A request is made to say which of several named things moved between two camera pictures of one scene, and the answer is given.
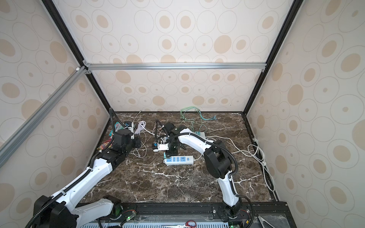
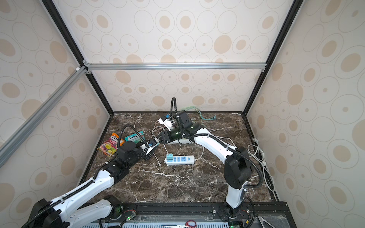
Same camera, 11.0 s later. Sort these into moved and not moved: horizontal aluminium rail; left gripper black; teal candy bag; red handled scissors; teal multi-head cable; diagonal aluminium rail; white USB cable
Moved: left gripper black; teal candy bag; white USB cable
Not moved: teal multi-head cable; diagonal aluminium rail; horizontal aluminium rail; red handled scissors
